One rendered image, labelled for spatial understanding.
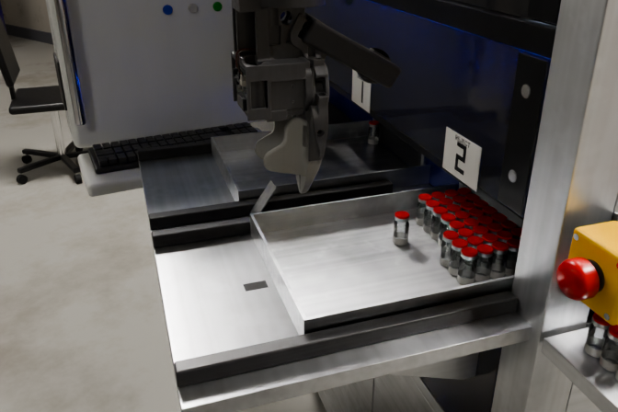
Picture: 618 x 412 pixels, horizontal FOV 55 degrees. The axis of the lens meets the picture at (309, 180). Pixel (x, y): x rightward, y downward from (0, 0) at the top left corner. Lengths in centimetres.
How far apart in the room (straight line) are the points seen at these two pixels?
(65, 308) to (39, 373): 34
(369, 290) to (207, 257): 23
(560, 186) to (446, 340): 21
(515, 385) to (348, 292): 23
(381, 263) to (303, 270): 11
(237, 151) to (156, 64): 39
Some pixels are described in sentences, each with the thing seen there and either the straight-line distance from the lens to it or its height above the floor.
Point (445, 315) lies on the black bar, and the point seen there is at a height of 90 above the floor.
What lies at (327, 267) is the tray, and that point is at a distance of 80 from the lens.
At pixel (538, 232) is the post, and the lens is 70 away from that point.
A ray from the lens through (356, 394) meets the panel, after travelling 141.
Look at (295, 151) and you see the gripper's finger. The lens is 60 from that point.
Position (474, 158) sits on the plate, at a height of 103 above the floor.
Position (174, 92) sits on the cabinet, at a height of 91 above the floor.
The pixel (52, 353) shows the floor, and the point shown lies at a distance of 218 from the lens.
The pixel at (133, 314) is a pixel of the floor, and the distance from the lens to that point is 226.
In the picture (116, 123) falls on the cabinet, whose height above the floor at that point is 85.
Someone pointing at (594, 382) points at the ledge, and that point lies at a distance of 70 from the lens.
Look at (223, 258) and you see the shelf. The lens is 83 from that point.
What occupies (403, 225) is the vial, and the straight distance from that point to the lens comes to 84.
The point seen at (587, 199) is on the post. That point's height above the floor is 105.
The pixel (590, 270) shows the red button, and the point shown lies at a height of 101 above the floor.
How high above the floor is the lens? 132
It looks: 24 degrees down
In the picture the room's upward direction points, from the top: straight up
